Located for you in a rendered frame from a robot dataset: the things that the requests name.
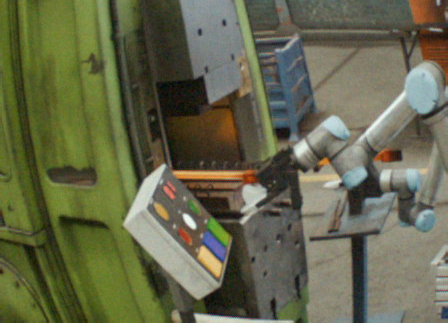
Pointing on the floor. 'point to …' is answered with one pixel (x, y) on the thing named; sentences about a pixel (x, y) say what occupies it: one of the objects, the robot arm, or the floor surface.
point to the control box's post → (181, 301)
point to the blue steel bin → (286, 81)
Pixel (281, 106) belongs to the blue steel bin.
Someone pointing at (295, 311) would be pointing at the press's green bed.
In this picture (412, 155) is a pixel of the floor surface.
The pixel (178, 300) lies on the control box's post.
